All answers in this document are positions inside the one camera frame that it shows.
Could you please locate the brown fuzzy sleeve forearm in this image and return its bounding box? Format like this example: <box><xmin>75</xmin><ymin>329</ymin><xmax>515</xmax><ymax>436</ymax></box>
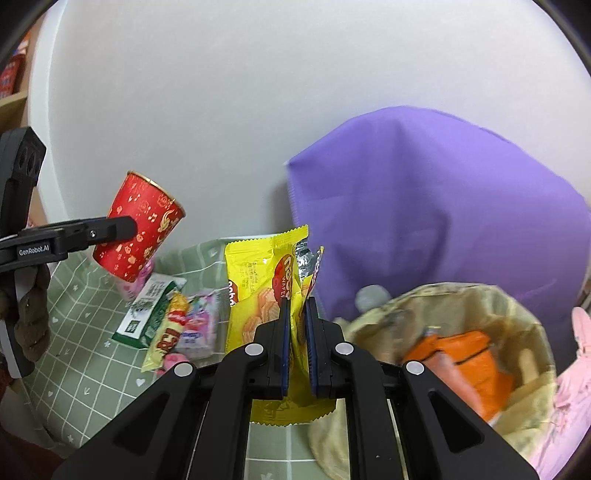
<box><xmin>1</xmin><ymin>265</ymin><xmax>50</xmax><ymax>362</ymax></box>

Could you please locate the yellow red candy wrapper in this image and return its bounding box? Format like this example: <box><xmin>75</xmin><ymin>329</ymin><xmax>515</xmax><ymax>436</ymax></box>
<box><xmin>140</xmin><ymin>291</ymin><xmax>190</xmax><ymax>372</ymax></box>

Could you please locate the wooden shelf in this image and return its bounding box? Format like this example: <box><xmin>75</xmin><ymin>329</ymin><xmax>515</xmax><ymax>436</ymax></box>
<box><xmin>0</xmin><ymin>32</ymin><xmax>31</xmax><ymax>132</ymax></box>

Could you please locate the purple pillow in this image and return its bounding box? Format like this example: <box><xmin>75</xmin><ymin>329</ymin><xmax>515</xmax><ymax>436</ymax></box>
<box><xmin>287</xmin><ymin>107</ymin><xmax>590</xmax><ymax>371</ymax></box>

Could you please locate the pink small bottle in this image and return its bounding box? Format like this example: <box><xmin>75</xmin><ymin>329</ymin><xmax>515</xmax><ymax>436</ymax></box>
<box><xmin>115</xmin><ymin>260</ymin><xmax>154</xmax><ymax>302</ymax></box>

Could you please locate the orange plastic bag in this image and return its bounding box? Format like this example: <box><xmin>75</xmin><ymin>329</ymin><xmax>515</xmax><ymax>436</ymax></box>
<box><xmin>404</xmin><ymin>331</ymin><xmax>515</xmax><ymax>423</ymax></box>

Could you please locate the pink snack packet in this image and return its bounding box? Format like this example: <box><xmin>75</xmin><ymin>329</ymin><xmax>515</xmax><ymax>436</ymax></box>
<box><xmin>175</xmin><ymin>290</ymin><xmax>219</xmax><ymax>361</ymax></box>

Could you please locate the trash bin with yellow liner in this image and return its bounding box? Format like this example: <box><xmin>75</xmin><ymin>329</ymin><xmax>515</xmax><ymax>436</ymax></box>
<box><xmin>337</xmin><ymin>283</ymin><xmax>556</xmax><ymax>459</ymax></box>

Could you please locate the yellow wafer wrapper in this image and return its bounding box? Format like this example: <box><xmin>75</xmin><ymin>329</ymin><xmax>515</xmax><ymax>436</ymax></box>
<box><xmin>224</xmin><ymin>225</ymin><xmax>335</xmax><ymax>426</ymax></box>

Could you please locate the red paper cup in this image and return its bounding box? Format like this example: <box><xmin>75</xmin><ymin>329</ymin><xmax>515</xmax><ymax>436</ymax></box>
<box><xmin>93</xmin><ymin>171</ymin><xmax>185</xmax><ymax>283</ymax></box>

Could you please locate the pink floral blanket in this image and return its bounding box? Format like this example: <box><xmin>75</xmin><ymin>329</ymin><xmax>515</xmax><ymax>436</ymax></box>
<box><xmin>530</xmin><ymin>307</ymin><xmax>590</xmax><ymax>479</ymax></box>

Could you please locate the green white snack box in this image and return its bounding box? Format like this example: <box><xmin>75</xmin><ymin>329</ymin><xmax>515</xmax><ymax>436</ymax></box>
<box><xmin>111</xmin><ymin>273</ymin><xmax>187</xmax><ymax>349</ymax></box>

